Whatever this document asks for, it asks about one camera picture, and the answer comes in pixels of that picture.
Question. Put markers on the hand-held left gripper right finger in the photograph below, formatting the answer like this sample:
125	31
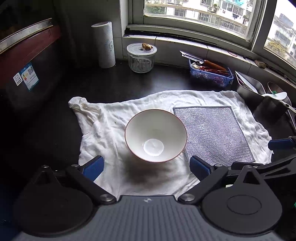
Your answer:
200	170

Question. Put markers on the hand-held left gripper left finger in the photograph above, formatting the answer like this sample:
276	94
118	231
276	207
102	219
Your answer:
93	168

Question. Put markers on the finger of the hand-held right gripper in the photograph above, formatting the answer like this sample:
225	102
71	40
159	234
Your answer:
277	165
281	144

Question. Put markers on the silver mesh dishcloth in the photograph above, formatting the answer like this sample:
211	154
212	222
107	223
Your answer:
214	134

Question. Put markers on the white bowl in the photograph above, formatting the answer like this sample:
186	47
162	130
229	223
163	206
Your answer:
153	136

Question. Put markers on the white cloth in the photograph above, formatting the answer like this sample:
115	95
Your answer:
111	139

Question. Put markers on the white rice paddle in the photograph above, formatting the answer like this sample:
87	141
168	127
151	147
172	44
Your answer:
277	95

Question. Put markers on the steel ladle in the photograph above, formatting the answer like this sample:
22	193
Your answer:
275	87

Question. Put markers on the steel container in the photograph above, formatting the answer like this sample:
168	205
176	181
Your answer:
251	89

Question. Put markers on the brown stone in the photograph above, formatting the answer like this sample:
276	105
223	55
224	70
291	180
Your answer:
260	64

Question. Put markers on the blue plastic basket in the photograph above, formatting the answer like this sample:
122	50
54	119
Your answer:
210	80

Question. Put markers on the dried red chilies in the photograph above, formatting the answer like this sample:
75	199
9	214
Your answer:
208	69

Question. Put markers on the red rubber band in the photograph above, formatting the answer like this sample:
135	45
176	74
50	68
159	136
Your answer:
232	55

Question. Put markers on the garlic bulb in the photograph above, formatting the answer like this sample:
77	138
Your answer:
195	66

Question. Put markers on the glass jar with lid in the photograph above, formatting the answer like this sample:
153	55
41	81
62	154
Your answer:
141	60

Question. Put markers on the paper towel roll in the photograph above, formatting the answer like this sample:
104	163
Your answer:
105	44

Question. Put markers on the ginger piece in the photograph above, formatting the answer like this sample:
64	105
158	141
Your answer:
147	46

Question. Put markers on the dark red rice cooker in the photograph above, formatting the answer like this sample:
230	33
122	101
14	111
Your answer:
34	46

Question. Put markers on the window frame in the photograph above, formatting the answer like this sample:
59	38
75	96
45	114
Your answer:
257	23

